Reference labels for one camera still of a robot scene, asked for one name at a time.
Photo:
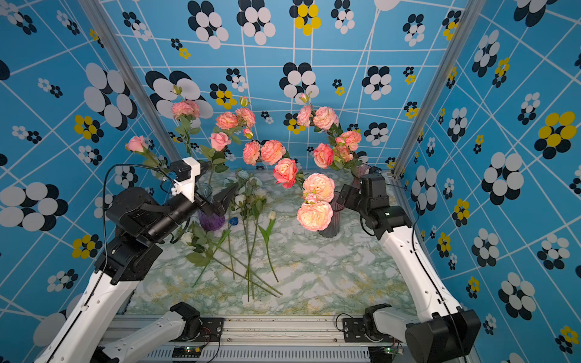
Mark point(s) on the rear pink grey glass vase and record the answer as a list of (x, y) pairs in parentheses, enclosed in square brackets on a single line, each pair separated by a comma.
[(358, 172)]

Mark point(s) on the right controller circuit board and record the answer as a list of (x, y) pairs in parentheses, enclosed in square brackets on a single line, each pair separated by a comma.
[(379, 354)]

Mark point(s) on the pink peony flower stem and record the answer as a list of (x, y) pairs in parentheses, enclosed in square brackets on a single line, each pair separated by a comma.
[(322, 119)]

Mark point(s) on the controller circuit board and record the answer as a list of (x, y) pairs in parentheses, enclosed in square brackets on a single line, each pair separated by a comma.
[(187, 352), (379, 354)]

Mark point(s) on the pile of artificial flowers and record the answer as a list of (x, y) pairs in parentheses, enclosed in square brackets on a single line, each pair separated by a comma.
[(242, 241)]

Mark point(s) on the front pink grey glass vase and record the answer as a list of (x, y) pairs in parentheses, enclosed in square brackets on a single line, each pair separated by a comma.
[(333, 228)]

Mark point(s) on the large cream pink peony stem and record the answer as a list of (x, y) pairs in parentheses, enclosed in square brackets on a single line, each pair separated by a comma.
[(316, 211)]

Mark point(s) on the left corner aluminium post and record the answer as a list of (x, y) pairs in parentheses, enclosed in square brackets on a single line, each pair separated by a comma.
[(119, 55)]

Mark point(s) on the aluminium front rail frame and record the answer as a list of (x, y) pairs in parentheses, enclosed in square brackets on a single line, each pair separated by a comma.
[(258, 331)]

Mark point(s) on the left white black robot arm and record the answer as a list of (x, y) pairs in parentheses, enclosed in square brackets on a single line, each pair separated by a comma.
[(124, 263)]

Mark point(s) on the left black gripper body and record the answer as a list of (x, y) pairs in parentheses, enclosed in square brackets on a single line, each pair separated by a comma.
[(177, 212)]

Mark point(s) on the pink grey glass vase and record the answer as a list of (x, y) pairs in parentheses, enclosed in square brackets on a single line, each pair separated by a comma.
[(358, 172), (333, 228)]

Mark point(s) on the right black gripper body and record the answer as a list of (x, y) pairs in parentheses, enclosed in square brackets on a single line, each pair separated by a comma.
[(354, 201)]

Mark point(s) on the corner aluminium post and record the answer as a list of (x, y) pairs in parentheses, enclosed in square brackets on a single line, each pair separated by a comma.
[(469, 18), (119, 55)]

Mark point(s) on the left controller circuit board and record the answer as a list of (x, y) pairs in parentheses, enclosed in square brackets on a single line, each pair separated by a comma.
[(187, 352)]

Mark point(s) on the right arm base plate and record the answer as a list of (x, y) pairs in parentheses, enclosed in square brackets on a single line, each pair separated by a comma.
[(355, 331)]

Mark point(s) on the single pink rose stem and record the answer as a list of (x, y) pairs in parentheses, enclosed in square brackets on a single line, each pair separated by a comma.
[(323, 154)]

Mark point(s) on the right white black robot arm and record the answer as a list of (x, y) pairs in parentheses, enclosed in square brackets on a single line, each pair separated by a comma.
[(442, 330)]

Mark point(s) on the right corner aluminium post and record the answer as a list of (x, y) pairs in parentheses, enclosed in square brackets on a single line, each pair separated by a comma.
[(469, 18)]

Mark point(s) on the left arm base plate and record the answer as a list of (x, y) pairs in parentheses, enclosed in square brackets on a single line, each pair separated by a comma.
[(201, 330)]

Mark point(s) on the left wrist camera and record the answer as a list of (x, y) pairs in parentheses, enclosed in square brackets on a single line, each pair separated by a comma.
[(186, 171)]

